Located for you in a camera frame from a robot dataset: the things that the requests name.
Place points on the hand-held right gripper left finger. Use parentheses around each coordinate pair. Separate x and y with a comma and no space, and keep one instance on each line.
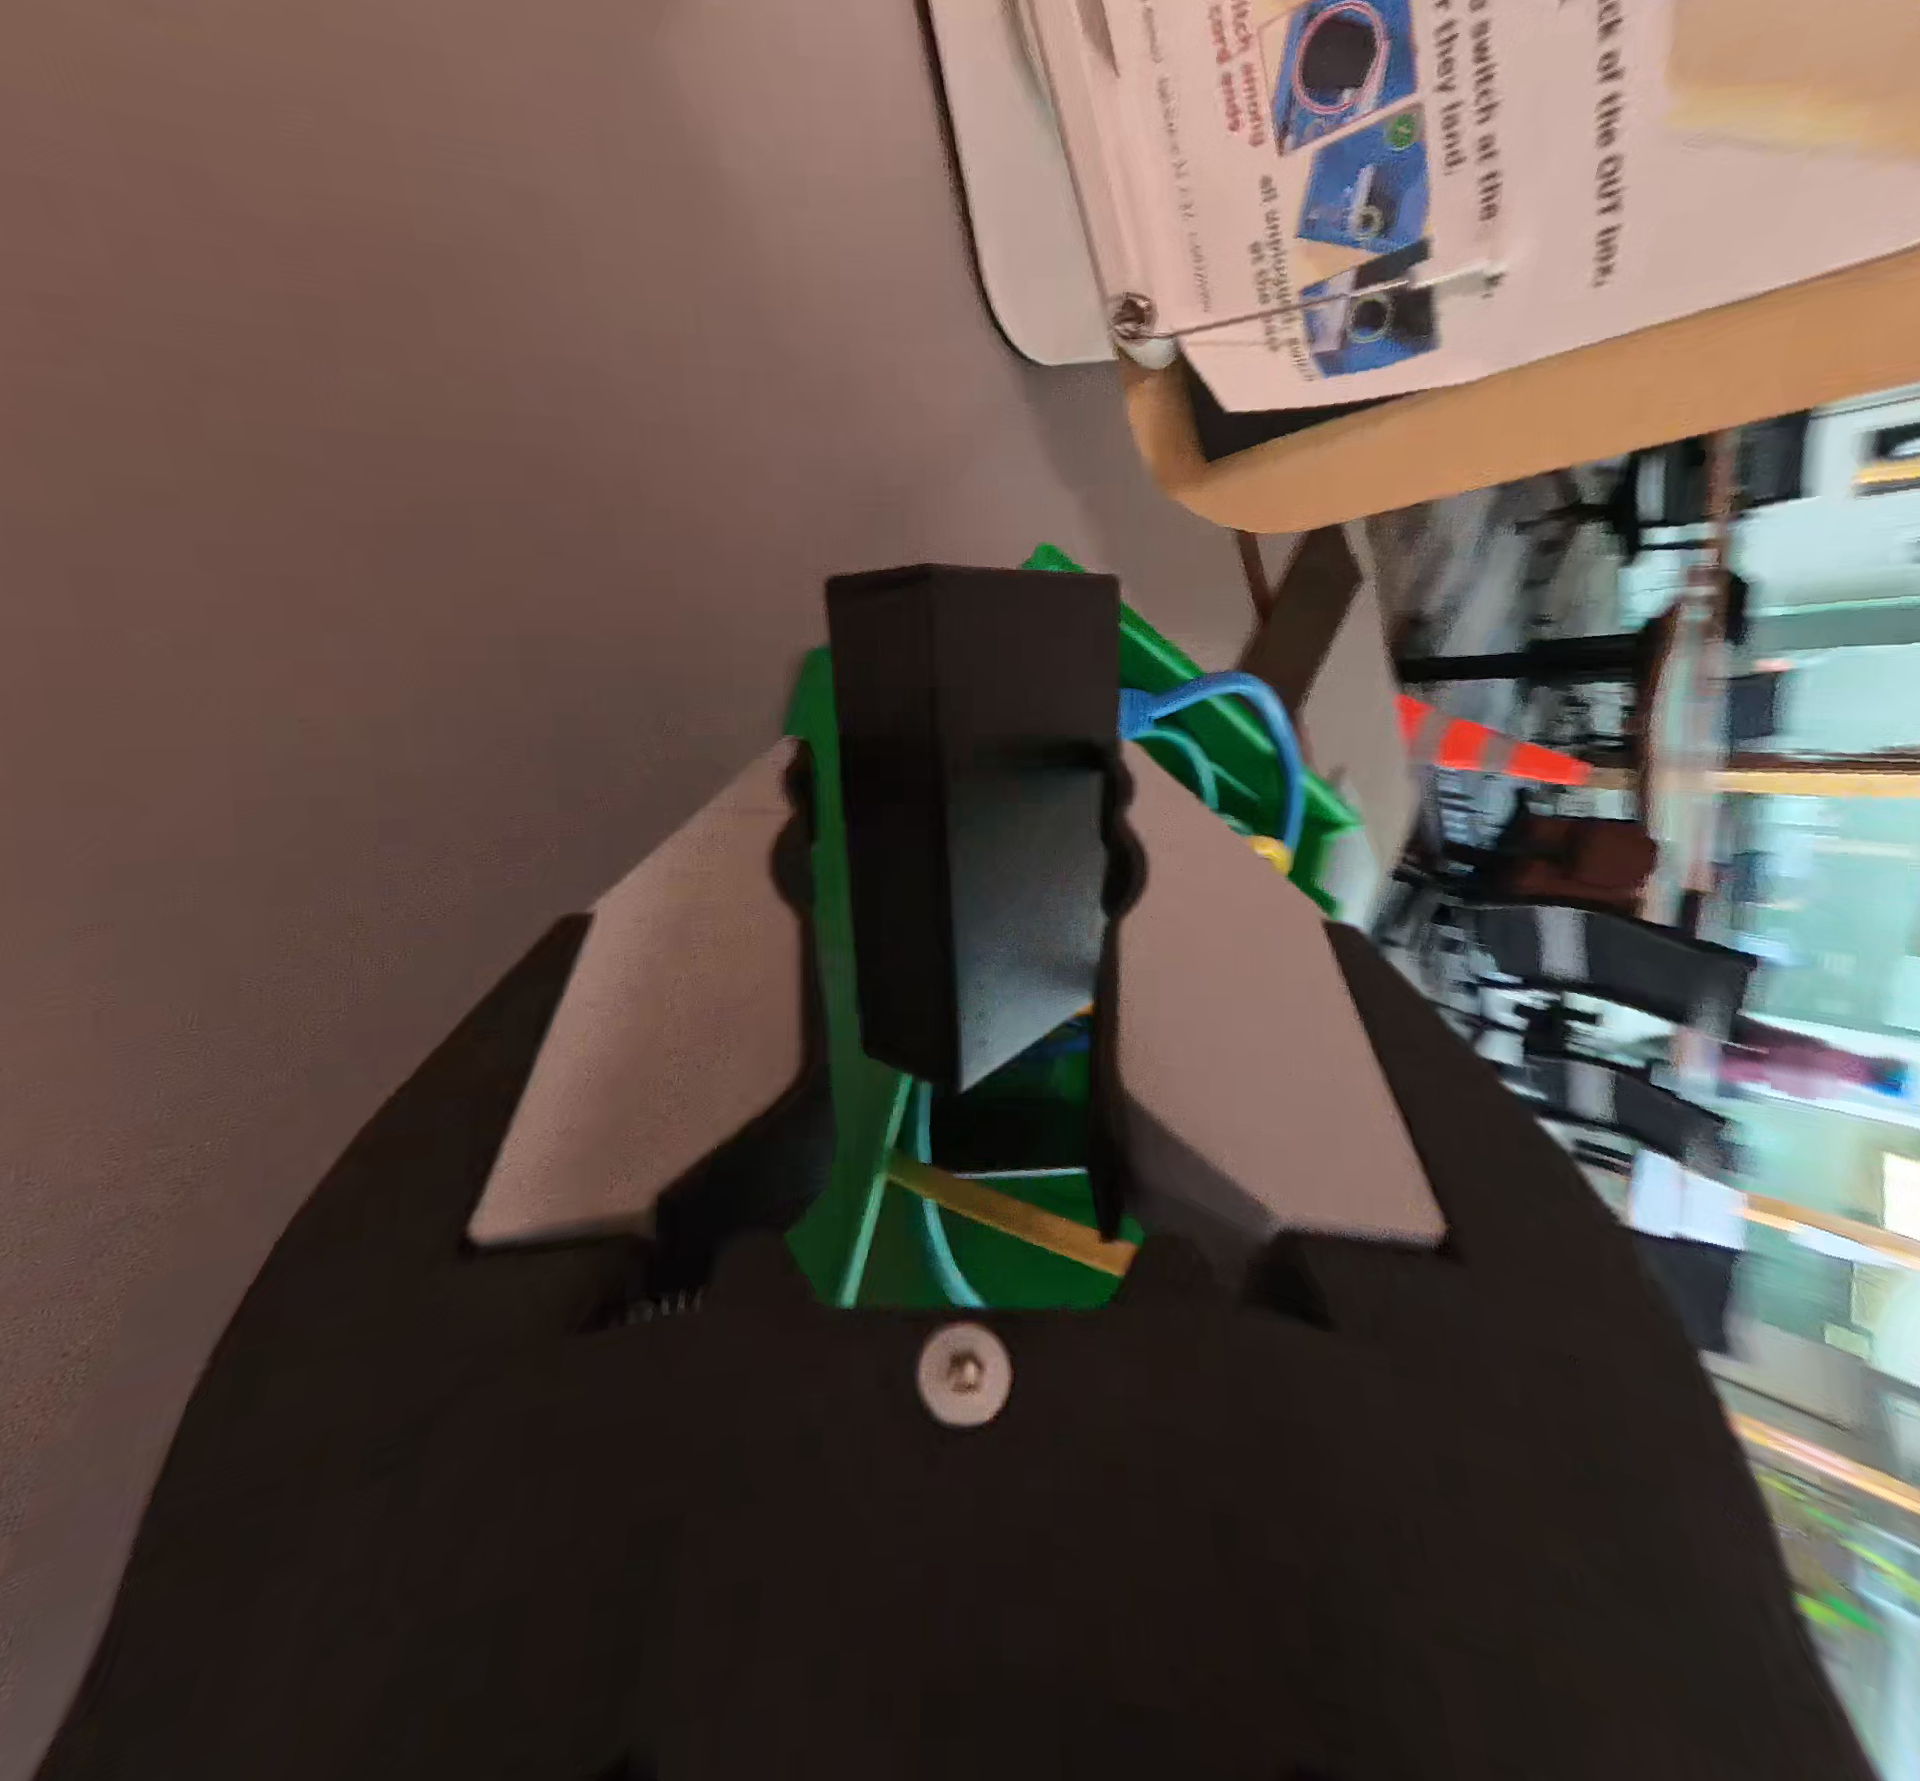
(646,1032)

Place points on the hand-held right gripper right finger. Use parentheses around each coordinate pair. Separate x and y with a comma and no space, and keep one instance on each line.
(1259,1047)

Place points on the green plastic bin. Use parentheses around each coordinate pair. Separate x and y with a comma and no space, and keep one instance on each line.
(833,1181)

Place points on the black network switch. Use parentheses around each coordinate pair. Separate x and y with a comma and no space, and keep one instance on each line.
(960,703)

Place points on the orange traffic cone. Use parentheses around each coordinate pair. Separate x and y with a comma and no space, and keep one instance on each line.
(1484,747)

